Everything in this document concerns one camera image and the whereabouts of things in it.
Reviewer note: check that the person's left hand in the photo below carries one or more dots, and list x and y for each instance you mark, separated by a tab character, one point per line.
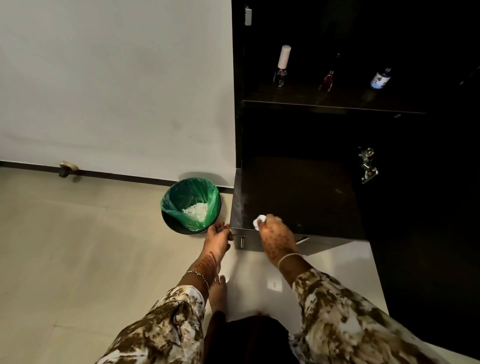
214	245

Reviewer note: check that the person's right hand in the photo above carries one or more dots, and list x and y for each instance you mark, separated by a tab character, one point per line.
276	240

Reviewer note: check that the person's right fingers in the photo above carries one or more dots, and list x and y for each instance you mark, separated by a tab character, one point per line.
270	223

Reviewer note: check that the person's left fingers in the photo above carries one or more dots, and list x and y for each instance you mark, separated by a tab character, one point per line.
224	230

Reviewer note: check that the white cotton pad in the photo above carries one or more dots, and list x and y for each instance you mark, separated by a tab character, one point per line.
258	221

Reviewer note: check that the person's left forearm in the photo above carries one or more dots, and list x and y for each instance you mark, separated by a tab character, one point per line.
165	326

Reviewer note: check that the person's right forearm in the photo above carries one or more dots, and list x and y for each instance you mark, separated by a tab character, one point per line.
348	322

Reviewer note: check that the white crumpled tissues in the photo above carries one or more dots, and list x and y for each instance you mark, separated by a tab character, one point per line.
197	212

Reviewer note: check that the white bangle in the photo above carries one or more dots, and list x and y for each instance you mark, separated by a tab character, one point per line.
288	257

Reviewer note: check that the black round waste bin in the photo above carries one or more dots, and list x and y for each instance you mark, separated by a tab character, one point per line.
176	225

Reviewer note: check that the dark wooden cabinet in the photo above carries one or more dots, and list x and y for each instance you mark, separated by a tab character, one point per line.
307	187

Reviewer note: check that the green plastic bin liner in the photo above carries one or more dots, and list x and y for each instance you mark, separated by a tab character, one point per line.
180	198

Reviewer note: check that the person's bare foot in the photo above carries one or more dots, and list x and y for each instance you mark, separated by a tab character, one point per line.
218	294

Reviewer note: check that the silver metal latch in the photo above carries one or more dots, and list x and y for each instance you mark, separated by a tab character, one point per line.
367	165

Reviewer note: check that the person's dark trouser leg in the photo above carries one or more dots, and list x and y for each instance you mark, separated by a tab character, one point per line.
249	341

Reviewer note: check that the red nail polish bottle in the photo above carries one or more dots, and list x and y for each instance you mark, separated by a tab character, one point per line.
328	80

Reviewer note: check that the white-capped nail polish bottle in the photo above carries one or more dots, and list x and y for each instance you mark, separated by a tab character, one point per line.
283	62

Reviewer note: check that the metal door stopper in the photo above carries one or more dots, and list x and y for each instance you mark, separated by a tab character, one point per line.
67	167

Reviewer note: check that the blue bottle with white label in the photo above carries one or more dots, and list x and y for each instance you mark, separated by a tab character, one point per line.
380	79

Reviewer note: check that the white plastic door catch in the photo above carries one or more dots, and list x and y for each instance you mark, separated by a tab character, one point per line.
248	15

